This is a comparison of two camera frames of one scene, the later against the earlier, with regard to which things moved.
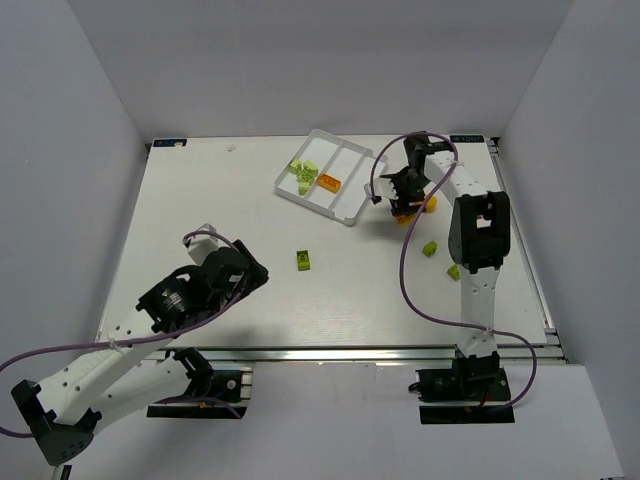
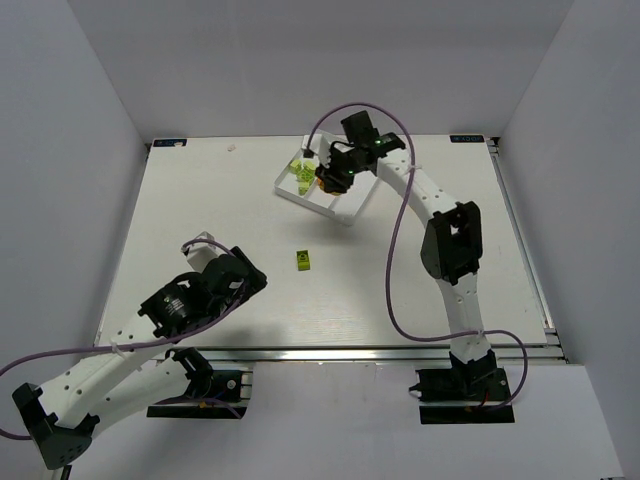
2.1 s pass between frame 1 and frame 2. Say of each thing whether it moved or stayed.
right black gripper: moved
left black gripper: stayed
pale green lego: stayed
